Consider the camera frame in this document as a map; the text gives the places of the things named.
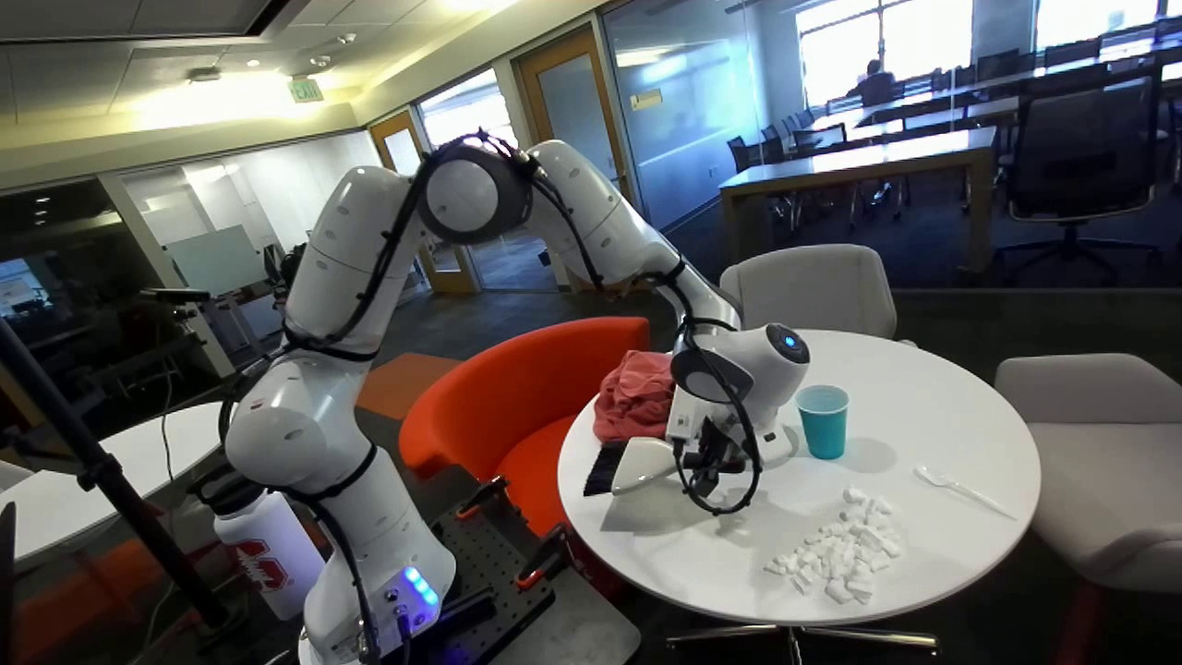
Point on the black office chair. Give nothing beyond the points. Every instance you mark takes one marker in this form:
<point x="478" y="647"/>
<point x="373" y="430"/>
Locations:
<point x="1082" y="150"/>

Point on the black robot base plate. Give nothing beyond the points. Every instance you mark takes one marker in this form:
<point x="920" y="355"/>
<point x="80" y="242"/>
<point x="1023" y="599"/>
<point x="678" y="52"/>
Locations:
<point x="502" y="613"/>

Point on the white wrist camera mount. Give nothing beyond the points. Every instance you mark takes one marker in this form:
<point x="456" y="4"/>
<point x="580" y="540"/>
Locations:
<point x="777" y="446"/>

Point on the seated person silhouette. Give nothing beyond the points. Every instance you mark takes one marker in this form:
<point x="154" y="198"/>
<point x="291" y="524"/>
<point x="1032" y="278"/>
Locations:
<point x="875" y="79"/>

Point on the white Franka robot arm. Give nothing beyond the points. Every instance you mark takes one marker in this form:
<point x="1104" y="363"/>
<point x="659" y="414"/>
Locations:
<point x="345" y="246"/>

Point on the white plastic spoon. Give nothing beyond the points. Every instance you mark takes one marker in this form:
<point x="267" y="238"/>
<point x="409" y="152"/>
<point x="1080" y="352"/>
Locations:
<point x="971" y="497"/>

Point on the white upholstered chair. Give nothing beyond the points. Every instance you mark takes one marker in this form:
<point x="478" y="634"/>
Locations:
<point x="814" y="289"/>
<point x="1111" y="457"/>

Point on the red crumpled cloth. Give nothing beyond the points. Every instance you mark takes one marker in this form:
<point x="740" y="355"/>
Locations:
<point x="634" y="393"/>

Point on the white jug with red print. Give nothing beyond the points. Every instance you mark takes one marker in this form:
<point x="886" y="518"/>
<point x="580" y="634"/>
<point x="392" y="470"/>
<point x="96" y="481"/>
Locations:
<point x="270" y="561"/>

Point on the long wooden table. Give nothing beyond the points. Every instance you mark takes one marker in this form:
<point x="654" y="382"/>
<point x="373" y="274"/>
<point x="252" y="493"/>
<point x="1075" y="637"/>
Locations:
<point x="862" y="156"/>

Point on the blue plastic cup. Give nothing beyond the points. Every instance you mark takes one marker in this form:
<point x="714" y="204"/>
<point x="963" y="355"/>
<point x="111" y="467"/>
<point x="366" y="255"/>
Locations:
<point x="821" y="425"/>

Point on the pale glass board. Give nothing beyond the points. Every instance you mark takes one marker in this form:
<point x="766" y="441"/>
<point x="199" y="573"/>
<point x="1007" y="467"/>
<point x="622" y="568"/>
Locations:
<point x="215" y="262"/>

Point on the black tripod pole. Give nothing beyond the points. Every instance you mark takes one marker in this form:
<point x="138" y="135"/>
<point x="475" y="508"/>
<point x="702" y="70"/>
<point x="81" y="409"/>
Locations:
<point x="96" y="467"/>

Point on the white brush with black bristles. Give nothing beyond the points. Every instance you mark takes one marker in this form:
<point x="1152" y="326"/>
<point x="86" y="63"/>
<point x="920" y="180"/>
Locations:
<point x="644" y="467"/>

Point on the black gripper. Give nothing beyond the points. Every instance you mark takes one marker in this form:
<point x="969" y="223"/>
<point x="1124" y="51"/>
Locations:
<point x="709" y="450"/>

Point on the chrome table base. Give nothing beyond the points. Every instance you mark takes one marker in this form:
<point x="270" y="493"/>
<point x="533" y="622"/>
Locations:
<point x="862" y="637"/>

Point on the orange tub chair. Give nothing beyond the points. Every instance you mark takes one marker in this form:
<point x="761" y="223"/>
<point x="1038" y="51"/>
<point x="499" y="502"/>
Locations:
<point x="502" y="393"/>

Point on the green exit sign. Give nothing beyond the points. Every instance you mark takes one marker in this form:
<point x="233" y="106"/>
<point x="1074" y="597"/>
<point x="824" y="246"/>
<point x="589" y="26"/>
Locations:
<point x="305" y="89"/>

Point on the wood framed glass door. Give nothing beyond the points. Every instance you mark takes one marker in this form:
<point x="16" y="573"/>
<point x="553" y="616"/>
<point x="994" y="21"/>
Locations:
<point x="566" y="86"/>

